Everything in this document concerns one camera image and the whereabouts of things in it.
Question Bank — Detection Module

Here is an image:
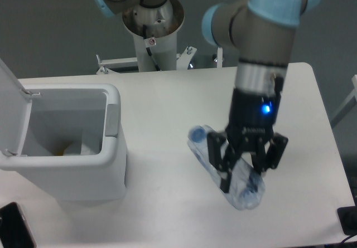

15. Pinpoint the trash inside the can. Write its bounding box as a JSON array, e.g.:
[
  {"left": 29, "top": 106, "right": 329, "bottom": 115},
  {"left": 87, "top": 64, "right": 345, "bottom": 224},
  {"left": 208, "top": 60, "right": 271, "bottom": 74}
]
[{"left": 55, "top": 142, "right": 100, "bottom": 156}]

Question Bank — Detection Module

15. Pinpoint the clear plastic water bottle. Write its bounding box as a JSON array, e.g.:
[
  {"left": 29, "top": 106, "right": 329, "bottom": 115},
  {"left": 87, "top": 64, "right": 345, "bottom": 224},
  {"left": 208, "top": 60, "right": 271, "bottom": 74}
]
[{"left": 187, "top": 125, "right": 265, "bottom": 210}]

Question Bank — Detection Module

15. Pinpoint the black smartphone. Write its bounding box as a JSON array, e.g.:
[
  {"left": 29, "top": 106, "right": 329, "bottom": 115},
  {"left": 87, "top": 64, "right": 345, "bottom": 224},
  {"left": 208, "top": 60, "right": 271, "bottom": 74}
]
[{"left": 1, "top": 202, "right": 37, "bottom": 247}]

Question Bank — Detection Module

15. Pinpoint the white open trash can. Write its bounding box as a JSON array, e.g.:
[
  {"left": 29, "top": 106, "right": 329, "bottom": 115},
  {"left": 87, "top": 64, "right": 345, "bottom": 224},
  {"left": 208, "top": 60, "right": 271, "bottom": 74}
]
[{"left": 1, "top": 64, "right": 127, "bottom": 201}]

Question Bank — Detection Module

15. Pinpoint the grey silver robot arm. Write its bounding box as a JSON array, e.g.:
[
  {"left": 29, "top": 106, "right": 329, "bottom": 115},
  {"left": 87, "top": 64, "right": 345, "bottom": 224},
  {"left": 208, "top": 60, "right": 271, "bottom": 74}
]
[{"left": 95, "top": 0, "right": 321, "bottom": 193}]

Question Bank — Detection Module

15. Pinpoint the black device at table corner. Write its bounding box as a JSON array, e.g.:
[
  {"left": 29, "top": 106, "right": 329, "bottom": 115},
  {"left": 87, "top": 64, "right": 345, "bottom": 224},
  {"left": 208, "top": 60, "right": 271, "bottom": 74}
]
[{"left": 337, "top": 206, "right": 356, "bottom": 235}]

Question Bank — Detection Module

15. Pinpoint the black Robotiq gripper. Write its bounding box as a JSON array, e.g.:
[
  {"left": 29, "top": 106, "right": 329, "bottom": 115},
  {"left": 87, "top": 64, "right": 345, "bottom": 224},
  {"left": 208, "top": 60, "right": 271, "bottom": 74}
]
[{"left": 207, "top": 88, "right": 288, "bottom": 193}]

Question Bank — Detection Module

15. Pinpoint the white post at right edge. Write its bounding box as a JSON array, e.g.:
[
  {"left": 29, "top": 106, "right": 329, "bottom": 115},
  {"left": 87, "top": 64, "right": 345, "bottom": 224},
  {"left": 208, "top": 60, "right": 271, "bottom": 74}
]
[{"left": 330, "top": 75, "right": 356, "bottom": 128}]

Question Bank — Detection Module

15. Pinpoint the white metal frame bracket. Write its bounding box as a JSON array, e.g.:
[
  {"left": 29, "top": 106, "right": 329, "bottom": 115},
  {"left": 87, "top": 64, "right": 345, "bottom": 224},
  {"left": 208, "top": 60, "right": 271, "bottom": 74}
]
[{"left": 96, "top": 46, "right": 225, "bottom": 75}]

